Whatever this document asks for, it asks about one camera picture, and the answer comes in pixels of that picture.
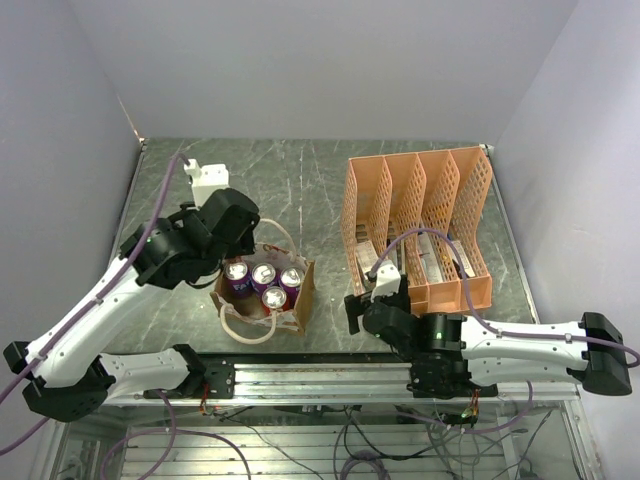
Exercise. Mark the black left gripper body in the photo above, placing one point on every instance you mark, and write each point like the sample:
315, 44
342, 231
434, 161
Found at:
245, 245

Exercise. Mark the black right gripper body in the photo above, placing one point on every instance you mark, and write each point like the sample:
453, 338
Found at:
399, 299

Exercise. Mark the brown canvas tote bag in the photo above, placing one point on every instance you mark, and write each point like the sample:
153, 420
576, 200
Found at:
244, 319

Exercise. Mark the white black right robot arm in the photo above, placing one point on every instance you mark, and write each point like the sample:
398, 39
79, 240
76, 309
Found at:
452, 355

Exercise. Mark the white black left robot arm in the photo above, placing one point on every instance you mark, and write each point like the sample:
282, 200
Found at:
67, 371

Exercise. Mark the white staples box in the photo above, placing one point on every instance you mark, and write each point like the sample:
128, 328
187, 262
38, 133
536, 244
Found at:
366, 257

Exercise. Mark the purple soda can left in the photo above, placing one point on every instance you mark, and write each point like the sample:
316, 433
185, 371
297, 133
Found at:
238, 279

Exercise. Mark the purple soda can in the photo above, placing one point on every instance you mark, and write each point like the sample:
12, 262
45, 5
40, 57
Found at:
263, 276
290, 280
238, 279

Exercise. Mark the white red box in organizer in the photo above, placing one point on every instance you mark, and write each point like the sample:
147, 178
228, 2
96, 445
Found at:
429, 259

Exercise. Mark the purple soda can centre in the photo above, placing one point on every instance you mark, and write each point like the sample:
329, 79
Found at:
263, 276

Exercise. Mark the purple soda can right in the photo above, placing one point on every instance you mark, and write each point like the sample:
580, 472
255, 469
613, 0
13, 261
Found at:
290, 280

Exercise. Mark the silver top soda can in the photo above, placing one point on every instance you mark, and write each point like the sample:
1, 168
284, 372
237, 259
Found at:
274, 299

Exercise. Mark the peach plastic file organizer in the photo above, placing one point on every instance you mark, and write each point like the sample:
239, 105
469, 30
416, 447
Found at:
441, 191

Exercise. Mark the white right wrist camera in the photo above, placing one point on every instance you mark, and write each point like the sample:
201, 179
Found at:
386, 280

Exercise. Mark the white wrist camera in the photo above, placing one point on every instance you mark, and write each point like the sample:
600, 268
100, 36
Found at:
386, 280
205, 180

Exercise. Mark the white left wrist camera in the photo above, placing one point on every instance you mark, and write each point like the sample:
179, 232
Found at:
205, 180

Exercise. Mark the aluminium frame rail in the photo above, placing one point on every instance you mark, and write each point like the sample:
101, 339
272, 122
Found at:
333, 384

